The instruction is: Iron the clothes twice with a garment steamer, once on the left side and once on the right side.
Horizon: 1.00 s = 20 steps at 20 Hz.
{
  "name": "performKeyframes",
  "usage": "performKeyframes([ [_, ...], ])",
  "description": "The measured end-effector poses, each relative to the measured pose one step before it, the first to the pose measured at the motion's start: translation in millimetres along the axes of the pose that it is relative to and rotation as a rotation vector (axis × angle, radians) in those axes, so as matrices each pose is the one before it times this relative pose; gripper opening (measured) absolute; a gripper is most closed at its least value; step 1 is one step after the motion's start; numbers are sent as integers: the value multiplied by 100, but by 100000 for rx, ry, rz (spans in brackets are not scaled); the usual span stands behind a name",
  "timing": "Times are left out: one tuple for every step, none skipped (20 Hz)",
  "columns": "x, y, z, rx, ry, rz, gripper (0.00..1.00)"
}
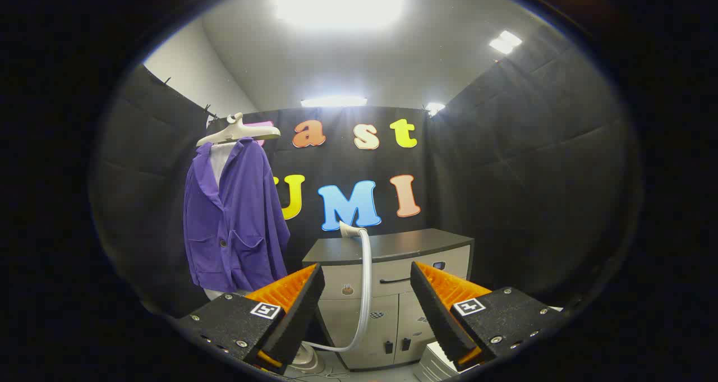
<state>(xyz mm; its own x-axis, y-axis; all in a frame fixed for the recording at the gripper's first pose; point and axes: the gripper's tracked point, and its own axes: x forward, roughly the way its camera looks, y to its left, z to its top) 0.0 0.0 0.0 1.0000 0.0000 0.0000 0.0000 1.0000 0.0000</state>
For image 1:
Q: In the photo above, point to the white ribbed box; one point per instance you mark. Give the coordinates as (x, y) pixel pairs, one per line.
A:
(432, 365)

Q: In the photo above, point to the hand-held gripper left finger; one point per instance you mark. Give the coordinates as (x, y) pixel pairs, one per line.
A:
(300, 309)

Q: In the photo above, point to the small square ceiling light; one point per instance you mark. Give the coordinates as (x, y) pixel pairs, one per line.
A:
(505, 41)

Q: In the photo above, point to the large ceiling light panel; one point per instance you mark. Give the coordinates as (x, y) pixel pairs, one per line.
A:
(339, 0)

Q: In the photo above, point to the white steamer base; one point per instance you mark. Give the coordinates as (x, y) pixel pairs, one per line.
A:
(307, 359)

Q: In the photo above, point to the long ceiling light strip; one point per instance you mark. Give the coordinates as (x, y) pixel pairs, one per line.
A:
(334, 101)

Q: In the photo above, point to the white inner shirt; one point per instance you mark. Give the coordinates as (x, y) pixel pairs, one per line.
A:
(220, 157)

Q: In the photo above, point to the purple jacket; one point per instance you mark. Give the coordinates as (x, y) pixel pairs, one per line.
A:
(241, 219)

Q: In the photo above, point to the white clothes hanger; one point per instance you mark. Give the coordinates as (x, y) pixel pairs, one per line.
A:
(235, 130)

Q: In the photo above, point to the grey cabinet with dark top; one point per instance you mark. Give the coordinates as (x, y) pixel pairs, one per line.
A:
(392, 244)

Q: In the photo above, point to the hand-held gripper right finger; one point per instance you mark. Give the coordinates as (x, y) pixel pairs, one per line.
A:
(435, 309)

